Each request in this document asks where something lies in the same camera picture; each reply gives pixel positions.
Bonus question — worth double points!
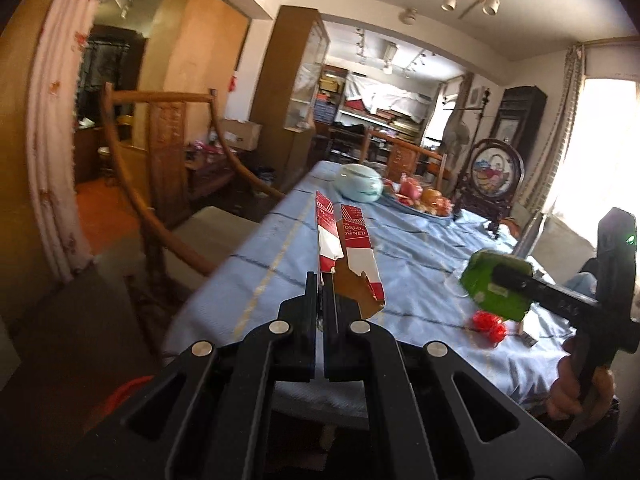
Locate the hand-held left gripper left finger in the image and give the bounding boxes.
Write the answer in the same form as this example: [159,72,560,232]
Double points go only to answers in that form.
[65,272,321,480]

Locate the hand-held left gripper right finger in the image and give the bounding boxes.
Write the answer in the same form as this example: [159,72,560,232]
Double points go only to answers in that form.
[322,287,571,480]

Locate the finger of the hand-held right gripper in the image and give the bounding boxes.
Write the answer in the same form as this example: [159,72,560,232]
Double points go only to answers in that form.
[492,262,601,322]

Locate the green carton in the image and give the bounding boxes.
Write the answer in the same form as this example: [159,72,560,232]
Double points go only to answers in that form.
[460,250,533,323]

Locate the red and white cardboard box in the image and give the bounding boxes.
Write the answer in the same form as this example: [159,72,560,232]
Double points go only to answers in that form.
[314,190,387,321]

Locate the person's right hand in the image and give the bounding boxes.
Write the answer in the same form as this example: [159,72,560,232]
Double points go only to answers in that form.
[546,337,620,421]

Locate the metal bottle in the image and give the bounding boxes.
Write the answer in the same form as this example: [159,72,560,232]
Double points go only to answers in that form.
[512,209,546,262]

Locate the round embroidered screen on stand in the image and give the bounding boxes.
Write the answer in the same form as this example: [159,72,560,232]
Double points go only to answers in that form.
[457,137,526,235]

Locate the bright window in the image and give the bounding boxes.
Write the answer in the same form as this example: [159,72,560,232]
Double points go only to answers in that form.
[550,77,640,221]

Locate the grey chair seat pad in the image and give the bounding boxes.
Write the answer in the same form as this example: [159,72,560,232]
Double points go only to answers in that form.
[165,205,281,281]

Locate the bagged oranges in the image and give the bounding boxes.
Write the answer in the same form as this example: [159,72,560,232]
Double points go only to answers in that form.
[420,187,453,217]

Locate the blue fruit plate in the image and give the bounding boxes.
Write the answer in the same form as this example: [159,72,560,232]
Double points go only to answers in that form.
[385,175,456,219]

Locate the pale green lidded ceramic jar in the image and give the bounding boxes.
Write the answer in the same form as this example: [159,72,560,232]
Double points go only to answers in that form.
[334,162,385,203]

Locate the beige window curtain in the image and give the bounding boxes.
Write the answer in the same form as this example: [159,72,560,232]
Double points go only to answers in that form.
[530,42,587,211]

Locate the standing fan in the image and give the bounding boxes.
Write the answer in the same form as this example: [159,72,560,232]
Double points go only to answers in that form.
[447,107,472,166]

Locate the carved wooden chair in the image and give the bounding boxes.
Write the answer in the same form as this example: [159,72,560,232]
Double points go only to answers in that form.
[365,127,448,190]

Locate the cluttered storage shelves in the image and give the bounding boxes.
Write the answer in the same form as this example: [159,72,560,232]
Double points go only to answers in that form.
[315,64,443,148]

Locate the tall glass-door cabinet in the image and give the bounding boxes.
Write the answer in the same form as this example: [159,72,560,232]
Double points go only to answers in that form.
[250,5,331,196]

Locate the white cloth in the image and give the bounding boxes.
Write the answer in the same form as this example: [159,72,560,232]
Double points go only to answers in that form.
[345,72,439,117]

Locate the curved wooden armchair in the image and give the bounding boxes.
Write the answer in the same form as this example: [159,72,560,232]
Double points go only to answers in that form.
[100,82,288,361]

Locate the white red-patterned curtain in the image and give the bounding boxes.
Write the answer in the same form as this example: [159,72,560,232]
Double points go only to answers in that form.
[25,0,123,283]

